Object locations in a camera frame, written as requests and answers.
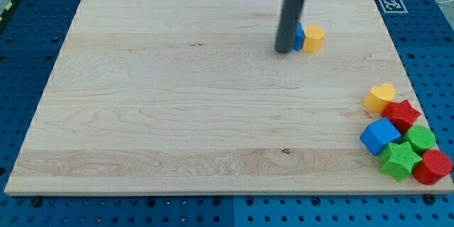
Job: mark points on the blue triangle block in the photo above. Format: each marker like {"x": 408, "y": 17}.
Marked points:
{"x": 299, "y": 37}

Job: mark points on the blue cube block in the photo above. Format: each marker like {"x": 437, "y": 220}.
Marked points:
{"x": 378, "y": 134}

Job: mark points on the light wooden board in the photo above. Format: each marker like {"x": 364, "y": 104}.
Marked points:
{"x": 189, "y": 97}

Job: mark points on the yellow hexagon block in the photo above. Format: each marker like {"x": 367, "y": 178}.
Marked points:
{"x": 313, "y": 38}

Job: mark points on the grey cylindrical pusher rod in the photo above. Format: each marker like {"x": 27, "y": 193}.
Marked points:
{"x": 288, "y": 22}

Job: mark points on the yellow heart block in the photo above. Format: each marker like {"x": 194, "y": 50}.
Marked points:
{"x": 379, "y": 97}

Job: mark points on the red star block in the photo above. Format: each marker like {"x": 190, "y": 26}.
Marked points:
{"x": 402, "y": 115}

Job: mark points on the green star block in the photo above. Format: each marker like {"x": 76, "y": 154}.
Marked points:
{"x": 398, "y": 160}

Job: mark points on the white fiducial marker tag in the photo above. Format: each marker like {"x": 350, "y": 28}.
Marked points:
{"x": 393, "y": 6}

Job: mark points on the green cylinder block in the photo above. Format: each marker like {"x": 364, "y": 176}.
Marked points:
{"x": 420, "y": 138}

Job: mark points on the red cylinder block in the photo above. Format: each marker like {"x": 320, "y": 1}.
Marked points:
{"x": 434, "y": 166}

